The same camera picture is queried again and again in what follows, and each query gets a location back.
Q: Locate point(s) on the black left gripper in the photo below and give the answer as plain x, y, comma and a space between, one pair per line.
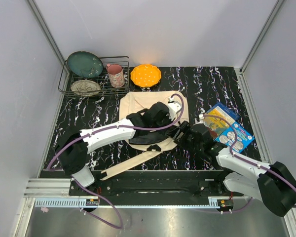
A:
168, 120

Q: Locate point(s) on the aluminium front rail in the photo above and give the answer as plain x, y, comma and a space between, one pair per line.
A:
114, 187

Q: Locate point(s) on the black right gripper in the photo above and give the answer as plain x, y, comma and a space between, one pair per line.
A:
185, 127

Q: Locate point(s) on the speckled beige plate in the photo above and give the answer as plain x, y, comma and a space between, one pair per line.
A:
85, 88

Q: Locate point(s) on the dark teal plate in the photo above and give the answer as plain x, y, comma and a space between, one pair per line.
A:
85, 64

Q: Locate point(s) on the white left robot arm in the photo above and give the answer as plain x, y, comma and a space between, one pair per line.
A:
72, 150

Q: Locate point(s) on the yellow blue picture book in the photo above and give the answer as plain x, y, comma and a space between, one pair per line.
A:
217, 126

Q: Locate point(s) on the pink ghost pattern mug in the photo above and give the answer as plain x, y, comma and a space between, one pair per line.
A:
116, 75

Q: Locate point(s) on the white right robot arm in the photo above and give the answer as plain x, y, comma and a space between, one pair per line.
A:
272, 184

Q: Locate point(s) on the grey wire dish rack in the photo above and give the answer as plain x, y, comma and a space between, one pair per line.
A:
64, 85

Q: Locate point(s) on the cream canvas backpack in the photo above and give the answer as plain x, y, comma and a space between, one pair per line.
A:
134, 102

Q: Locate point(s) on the yellow polka dot plate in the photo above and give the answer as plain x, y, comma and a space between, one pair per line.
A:
145, 75

